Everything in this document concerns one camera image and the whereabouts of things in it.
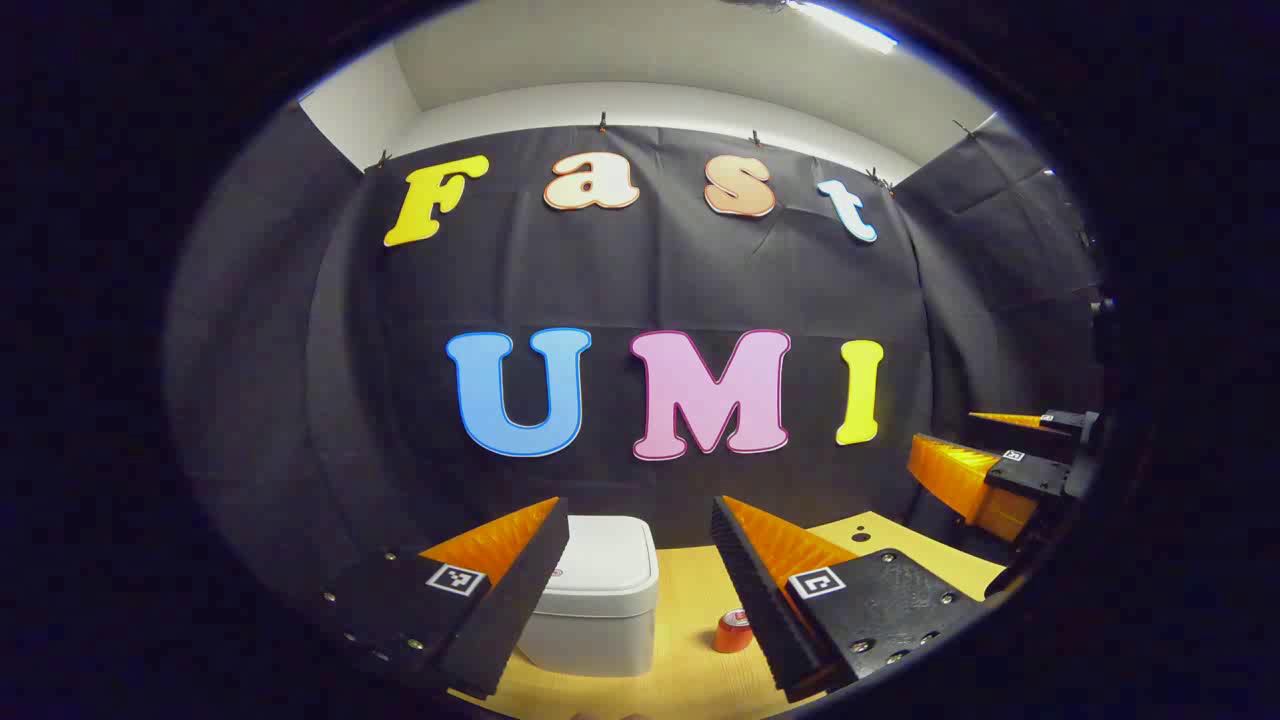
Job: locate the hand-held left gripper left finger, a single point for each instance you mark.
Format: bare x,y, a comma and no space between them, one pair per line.
520,590

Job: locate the black backdrop cloth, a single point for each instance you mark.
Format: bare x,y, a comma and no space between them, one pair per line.
600,270

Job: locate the red pop can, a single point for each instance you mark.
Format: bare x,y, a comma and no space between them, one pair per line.
732,635

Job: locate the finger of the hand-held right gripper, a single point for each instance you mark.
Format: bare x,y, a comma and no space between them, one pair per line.
1020,440
1030,478

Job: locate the white desktop garbage bin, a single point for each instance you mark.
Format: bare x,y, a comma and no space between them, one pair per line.
610,570

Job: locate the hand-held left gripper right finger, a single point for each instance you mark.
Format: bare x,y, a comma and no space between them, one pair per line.
750,600

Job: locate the ceiling light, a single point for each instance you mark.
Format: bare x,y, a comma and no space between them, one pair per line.
850,28

